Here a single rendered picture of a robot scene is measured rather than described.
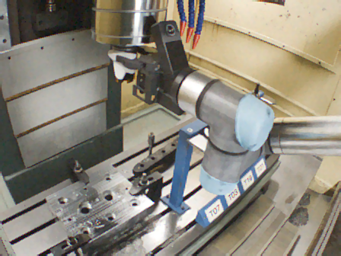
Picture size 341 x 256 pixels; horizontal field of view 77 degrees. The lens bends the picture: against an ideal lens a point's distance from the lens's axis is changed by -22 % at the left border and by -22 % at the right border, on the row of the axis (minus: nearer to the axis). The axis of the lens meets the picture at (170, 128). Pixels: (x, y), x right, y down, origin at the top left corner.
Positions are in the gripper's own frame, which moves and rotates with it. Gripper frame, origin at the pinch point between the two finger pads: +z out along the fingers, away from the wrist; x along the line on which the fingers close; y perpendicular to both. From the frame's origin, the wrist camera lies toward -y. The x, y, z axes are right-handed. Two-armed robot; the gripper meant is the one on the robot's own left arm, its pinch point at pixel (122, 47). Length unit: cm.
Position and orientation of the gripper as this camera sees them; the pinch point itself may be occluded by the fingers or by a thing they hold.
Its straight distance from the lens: 59.7
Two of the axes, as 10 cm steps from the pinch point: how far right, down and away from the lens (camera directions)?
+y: -1.0, 8.2, 5.7
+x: 7.1, -3.5, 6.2
